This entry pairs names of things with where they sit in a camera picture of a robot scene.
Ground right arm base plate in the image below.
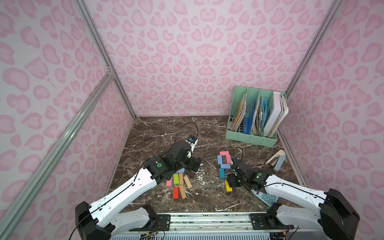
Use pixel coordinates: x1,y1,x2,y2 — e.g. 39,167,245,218
249,213,284,231

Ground white binder folder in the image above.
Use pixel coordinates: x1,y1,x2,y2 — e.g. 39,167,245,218
264,92,283,137

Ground green block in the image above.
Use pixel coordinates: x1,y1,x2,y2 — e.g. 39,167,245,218
173,174,180,186

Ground blue mesh folder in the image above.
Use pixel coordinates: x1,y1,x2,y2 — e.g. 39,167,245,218
243,104,255,134

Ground red block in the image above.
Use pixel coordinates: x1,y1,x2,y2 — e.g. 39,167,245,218
173,187,180,200

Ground beige blue stapler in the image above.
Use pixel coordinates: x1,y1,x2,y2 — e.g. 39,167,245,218
265,150,287,173

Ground yellow block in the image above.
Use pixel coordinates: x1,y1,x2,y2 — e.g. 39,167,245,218
225,180,233,193

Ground dark brown block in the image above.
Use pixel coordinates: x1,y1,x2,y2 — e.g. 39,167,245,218
185,169,196,178

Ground pink block top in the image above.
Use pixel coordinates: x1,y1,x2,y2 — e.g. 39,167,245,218
220,151,230,156

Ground wooden block tilted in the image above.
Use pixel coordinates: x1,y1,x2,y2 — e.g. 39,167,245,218
184,176,192,189

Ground wooden block upright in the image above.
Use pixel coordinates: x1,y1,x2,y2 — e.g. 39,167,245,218
179,173,184,186

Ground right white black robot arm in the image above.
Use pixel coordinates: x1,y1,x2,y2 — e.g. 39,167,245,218
227,159,360,240

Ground light blue calculator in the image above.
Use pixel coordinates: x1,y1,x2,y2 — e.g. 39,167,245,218
252,191,279,207

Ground green desktop file organizer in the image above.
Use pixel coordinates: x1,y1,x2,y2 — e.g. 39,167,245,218
226,86,288,148

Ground pink block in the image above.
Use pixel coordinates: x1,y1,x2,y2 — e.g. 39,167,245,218
226,155,232,164
166,180,173,187
220,151,230,156

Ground teal block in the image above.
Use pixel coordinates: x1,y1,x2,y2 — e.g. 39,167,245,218
219,168,226,179

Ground aluminium mounting rail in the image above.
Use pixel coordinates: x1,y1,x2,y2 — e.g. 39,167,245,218
80,209,340,235

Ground wooden block bottom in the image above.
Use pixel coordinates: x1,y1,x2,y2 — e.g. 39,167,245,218
179,185,187,199

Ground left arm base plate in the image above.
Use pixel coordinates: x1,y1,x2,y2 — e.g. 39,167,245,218
141,214,171,232

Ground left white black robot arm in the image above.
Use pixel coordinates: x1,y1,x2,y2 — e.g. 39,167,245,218
75,136,202,240

